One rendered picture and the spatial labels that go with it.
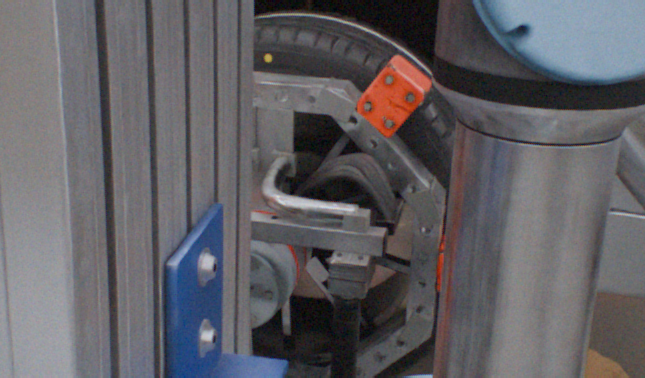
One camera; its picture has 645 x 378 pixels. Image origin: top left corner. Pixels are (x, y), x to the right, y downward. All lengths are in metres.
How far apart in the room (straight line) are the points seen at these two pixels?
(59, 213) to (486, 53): 0.23
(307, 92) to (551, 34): 0.94
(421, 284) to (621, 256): 0.37
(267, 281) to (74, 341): 0.99
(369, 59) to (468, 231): 0.93
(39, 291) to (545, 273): 0.28
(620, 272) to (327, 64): 0.61
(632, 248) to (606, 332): 1.57
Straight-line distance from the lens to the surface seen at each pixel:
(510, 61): 0.45
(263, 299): 1.31
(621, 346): 3.12
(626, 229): 1.62
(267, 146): 1.39
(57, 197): 0.29
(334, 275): 1.18
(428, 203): 1.36
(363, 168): 1.25
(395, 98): 1.32
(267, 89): 1.36
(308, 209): 1.19
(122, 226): 0.34
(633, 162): 0.66
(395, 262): 1.52
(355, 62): 1.41
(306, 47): 1.42
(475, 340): 0.52
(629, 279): 1.65
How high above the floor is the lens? 1.44
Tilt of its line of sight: 20 degrees down
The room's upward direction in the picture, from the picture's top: 3 degrees clockwise
